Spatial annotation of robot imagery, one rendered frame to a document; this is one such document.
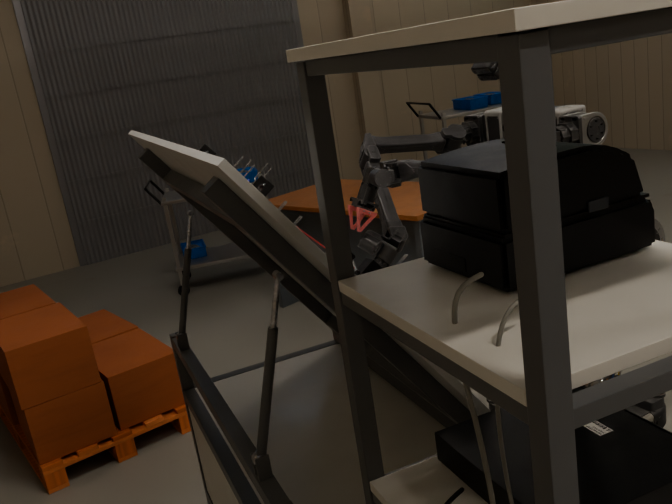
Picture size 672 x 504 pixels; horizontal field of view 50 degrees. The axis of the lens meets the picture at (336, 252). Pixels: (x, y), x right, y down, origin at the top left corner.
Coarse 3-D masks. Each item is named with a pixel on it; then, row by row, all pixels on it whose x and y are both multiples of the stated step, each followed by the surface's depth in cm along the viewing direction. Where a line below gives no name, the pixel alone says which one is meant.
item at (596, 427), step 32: (480, 416) 137; (512, 416) 136; (608, 416) 131; (640, 416) 129; (448, 448) 130; (512, 448) 125; (576, 448) 123; (608, 448) 121; (640, 448) 120; (480, 480) 122; (512, 480) 117; (608, 480) 113; (640, 480) 112
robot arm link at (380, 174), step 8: (392, 160) 227; (376, 168) 223; (384, 168) 226; (376, 176) 218; (384, 176) 218; (392, 176) 219; (376, 184) 218; (384, 184) 219; (392, 184) 228; (400, 184) 229
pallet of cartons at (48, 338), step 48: (0, 336) 349; (48, 336) 338; (96, 336) 418; (144, 336) 406; (0, 384) 384; (48, 384) 339; (96, 384) 352; (144, 384) 369; (48, 432) 342; (96, 432) 355; (144, 432) 368; (48, 480) 343
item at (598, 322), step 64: (576, 0) 64; (640, 0) 67; (320, 64) 107; (384, 64) 89; (448, 64) 75; (512, 64) 65; (320, 128) 116; (512, 128) 67; (320, 192) 120; (512, 192) 70; (640, 256) 112; (384, 320) 108; (448, 320) 98; (512, 320) 95; (576, 320) 92; (640, 320) 89; (512, 384) 79; (576, 384) 79; (640, 384) 79
